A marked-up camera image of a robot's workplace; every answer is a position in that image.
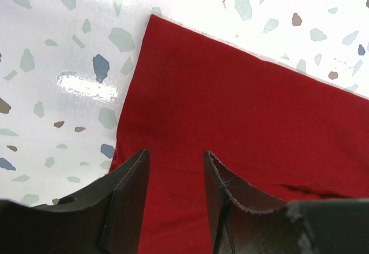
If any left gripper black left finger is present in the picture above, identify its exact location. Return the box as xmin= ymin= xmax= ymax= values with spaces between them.
xmin=1 ymin=150 xmax=150 ymax=253

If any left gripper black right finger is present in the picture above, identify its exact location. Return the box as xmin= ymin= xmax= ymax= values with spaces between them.
xmin=204 ymin=151 xmax=368 ymax=253

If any dark red t-shirt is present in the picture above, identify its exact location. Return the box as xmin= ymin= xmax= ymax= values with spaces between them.
xmin=111 ymin=16 xmax=368 ymax=253

